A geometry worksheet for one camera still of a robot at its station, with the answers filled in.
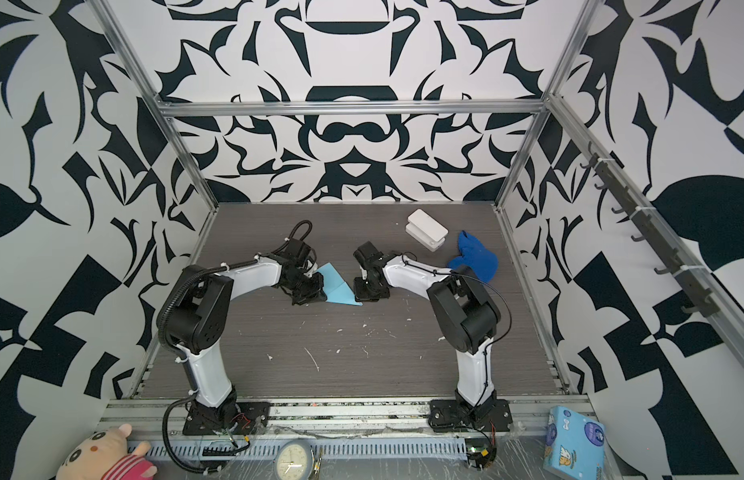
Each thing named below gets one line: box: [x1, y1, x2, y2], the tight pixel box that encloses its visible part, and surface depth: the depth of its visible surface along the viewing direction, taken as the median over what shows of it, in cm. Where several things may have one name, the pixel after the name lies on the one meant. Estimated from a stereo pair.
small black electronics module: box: [464, 438, 497, 470], surface depth 73 cm
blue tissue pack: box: [544, 406, 606, 480], surface depth 69 cm
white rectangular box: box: [405, 208, 449, 252], surface depth 108 cm
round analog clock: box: [274, 439, 312, 480], surface depth 67 cm
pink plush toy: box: [56, 423, 158, 480], surface depth 65 cm
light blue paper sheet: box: [317, 262, 363, 306], surface depth 98 cm
